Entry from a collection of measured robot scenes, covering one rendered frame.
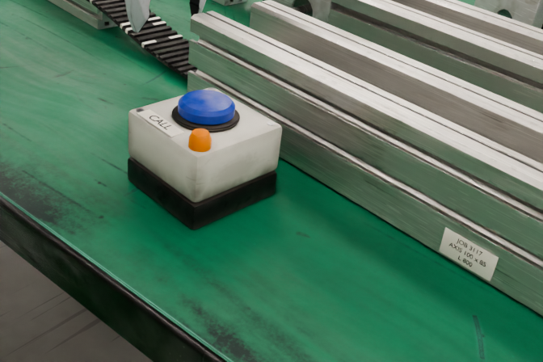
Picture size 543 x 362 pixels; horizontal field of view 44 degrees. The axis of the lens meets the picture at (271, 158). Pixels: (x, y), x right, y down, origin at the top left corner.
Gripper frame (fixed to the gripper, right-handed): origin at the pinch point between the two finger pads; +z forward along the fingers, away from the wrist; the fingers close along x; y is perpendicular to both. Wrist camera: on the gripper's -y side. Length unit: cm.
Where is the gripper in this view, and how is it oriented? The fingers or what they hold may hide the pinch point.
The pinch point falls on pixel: (171, 18)
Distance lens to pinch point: 71.2
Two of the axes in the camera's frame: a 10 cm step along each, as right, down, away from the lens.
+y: -6.9, -4.3, 5.8
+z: -1.1, 8.6, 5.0
